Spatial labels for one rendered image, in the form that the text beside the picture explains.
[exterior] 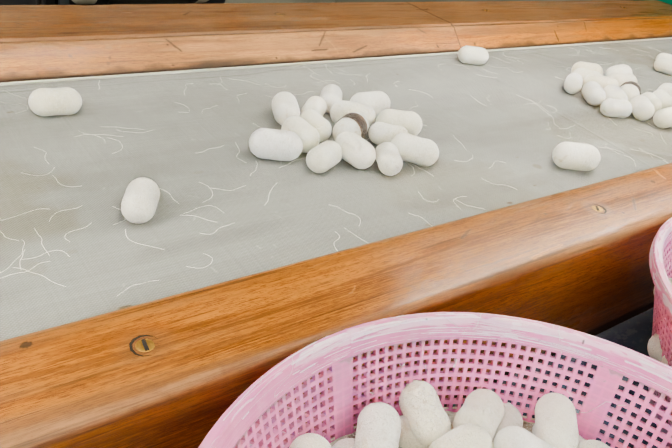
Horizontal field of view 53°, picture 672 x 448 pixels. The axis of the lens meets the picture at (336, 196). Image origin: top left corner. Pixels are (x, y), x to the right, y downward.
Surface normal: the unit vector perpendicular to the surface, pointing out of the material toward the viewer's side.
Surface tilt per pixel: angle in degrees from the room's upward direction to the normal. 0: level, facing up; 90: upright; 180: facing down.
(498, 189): 0
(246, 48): 45
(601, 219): 0
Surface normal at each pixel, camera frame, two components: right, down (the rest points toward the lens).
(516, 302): 0.57, 0.49
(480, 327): 0.16, 0.27
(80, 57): 0.52, -0.25
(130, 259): 0.17, -0.86
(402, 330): 0.44, 0.27
